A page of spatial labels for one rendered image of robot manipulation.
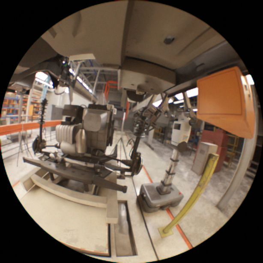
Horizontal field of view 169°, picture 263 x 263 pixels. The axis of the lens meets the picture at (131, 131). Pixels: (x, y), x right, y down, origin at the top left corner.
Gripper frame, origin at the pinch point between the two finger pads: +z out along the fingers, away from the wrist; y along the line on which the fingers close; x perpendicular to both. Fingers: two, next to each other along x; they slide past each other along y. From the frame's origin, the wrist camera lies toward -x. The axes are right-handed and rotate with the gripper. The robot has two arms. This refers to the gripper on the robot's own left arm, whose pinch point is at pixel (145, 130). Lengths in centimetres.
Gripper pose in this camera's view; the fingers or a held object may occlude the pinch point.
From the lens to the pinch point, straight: 75.3
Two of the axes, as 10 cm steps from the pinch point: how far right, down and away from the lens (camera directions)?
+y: 1.7, 1.4, -9.8
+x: 7.7, 6.0, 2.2
